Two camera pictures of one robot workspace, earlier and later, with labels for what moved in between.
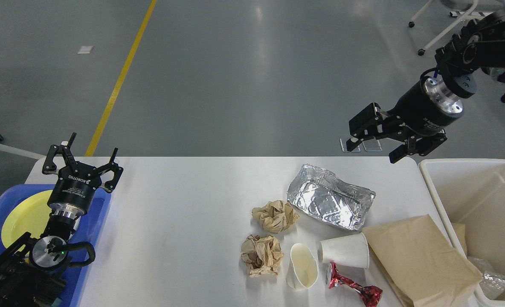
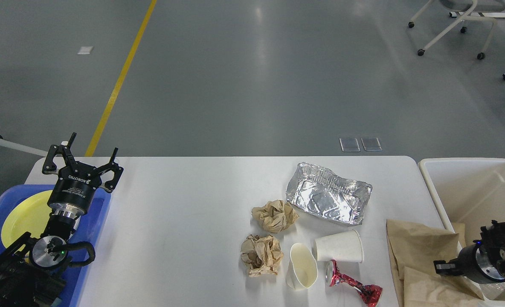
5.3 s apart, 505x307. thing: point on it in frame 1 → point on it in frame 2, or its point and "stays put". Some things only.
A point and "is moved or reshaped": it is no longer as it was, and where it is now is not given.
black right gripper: x=429 y=108 → x=474 y=262
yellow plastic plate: x=31 y=215 stays put
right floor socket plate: x=372 y=145 stays put
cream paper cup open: x=303 y=271 stays put
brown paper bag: x=425 y=267 is moved or reshaped
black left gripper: x=73 y=191 stays put
